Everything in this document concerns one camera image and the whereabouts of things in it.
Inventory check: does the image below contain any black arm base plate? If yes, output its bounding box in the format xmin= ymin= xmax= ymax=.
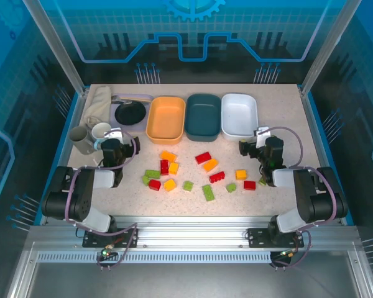
xmin=247 ymin=227 xmax=305 ymax=248
xmin=82 ymin=227 xmax=139 ymax=248

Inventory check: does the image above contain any black bowl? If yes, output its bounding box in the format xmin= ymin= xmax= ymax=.
xmin=114 ymin=100 xmax=147 ymax=127

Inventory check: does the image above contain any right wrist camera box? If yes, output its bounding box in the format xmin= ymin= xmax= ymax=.
xmin=254 ymin=126 xmax=273 ymax=148

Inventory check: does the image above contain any orange plastic container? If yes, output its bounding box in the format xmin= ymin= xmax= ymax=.
xmin=145 ymin=96 xmax=187 ymax=146

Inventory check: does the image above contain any white mug blue handle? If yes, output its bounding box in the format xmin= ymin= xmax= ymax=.
xmin=91 ymin=122 xmax=113 ymax=151

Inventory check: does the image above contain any teal plastic container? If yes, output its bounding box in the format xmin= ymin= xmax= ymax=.
xmin=185 ymin=93 xmax=222 ymax=143

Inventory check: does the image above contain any aluminium frame post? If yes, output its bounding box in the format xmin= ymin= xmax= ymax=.
xmin=21 ymin=0 xmax=90 ymax=96
xmin=300 ymin=0 xmax=364 ymax=96

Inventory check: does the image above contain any grey cup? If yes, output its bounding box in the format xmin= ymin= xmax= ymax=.
xmin=68 ymin=125 xmax=96 ymax=155

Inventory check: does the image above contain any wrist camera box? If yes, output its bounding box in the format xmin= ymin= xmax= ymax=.
xmin=104 ymin=129 xmax=125 ymax=140
xmin=254 ymin=126 xmax=273 ymax=148

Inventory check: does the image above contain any purple tray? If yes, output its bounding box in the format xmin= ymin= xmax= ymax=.
xmin=110 ymin=93 xmax=155 ymax=133

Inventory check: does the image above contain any small lit circuit board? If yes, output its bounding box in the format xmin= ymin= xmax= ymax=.
xmin=273 ymin=250 xmax=299 ymax=260
xmin=101 ymin=245 xmax=119 ymax=258

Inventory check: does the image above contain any blue table edge trim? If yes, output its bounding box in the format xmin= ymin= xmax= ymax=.
xmin=34 ymin=85 xmax=91 ymax=226

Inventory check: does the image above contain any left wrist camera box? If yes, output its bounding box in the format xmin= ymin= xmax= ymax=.
xmin=104 ymin=129 xmax=125 ymax=140

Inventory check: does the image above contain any slotted cable duct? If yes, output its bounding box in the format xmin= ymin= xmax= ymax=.
xmin=36 ymin=251 xmax=273 ymax=263

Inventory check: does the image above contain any white plastic container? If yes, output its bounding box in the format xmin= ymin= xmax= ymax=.
xmin=220 ymin=93 xmax=258 ymax=142

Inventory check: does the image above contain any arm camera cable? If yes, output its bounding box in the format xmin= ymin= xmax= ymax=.
xmin=267 ymin=126 xmax=338 ymax=271
xmin=64 ymin=129 xmax=139 ymax=271

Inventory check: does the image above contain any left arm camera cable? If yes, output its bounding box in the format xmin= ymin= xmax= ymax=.
xmin=64 ymin=129 xmax=139 ymax=271

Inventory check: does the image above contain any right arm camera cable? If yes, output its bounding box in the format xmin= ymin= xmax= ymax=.
xmin=267 ymin=126 xmax=338 ymax=271

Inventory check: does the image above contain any long green lego brick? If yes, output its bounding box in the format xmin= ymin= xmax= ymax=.
xmin=201 ymin=184 xmax=216 ymax=202

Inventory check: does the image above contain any aluminium front rail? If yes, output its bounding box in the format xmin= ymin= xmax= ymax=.
xmin=29 ymin=215 xmax=360 ymax=253

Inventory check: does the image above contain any long yellow lego brick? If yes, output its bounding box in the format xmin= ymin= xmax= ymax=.
xmin=202 ymin=158 xmax=219 ymax=173

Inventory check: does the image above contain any beige cloth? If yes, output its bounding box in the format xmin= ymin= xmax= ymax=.
xmin=83 ymin=86 xmax=113 ymax=130

